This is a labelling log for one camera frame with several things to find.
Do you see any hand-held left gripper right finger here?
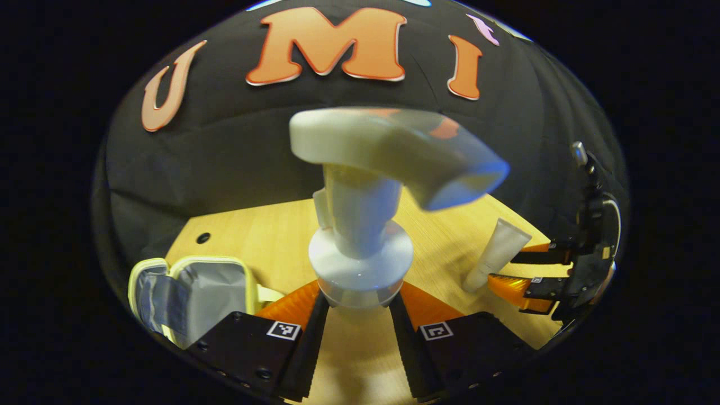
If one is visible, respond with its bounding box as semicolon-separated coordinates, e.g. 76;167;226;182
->
388;280;536;401

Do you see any pale yellow suitcase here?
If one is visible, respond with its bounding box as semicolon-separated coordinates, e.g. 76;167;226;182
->
128;256;285;350

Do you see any white squeeze tube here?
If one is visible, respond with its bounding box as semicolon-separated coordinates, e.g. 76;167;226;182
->
462;218;533;293

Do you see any black backdrop cloth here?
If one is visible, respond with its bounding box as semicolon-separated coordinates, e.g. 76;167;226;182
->
93;0;629;293

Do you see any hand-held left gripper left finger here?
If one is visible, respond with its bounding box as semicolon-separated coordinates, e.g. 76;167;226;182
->
186;280;331;403

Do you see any white pump bottle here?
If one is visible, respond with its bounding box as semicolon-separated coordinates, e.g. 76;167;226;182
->
289;107;511;309

